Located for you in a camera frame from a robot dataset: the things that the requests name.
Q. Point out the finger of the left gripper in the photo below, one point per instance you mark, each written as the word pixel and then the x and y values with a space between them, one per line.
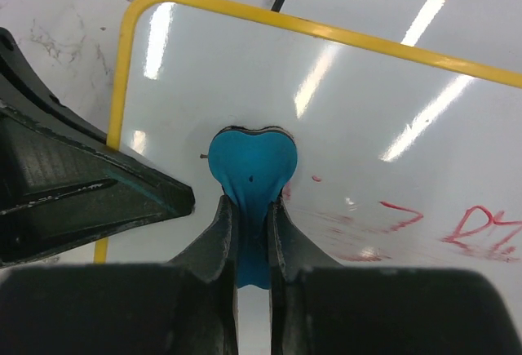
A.
pixel 30 102
pixel 61 189

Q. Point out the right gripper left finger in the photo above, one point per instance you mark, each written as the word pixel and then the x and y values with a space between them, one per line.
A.
pixel 184 306

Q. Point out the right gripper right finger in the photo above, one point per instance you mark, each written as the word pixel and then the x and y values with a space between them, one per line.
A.
pixel 319 306

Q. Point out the blue heart-shaped eraser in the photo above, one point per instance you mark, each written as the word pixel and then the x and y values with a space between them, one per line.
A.
pixel 253 166

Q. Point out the small yellow-framed whiteboard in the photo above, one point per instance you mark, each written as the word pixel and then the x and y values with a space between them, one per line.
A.
pixel 405 159

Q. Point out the large black-framed whiteboard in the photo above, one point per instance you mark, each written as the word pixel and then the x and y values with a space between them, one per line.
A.
pixel 483 31

